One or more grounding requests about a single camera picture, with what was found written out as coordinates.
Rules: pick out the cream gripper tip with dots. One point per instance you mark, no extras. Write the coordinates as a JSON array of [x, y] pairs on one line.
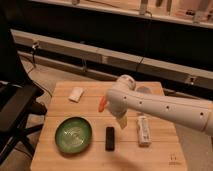
[[122, 121]]

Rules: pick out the green ceramic bowl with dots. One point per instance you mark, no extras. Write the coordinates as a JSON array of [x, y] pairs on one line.
[[73, 135]]

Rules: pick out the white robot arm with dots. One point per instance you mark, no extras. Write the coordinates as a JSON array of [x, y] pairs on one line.
[[193, 113]]

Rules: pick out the black rectangular block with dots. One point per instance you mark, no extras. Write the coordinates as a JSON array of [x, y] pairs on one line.
[[110, 139]]

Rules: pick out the white tube bottle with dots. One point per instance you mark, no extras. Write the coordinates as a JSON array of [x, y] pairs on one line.
[[144, 138]]

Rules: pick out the orange carrot toy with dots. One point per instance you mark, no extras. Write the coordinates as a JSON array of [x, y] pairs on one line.
[[102, 104]]

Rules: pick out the white paper cup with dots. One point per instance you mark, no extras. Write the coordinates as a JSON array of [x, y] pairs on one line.
[[144, 90]]

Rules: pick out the wooden table board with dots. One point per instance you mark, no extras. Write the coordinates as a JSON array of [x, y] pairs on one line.
[[164, 153]]

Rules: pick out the black chair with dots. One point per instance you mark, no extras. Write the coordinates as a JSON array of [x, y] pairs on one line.
[[18, 96]]

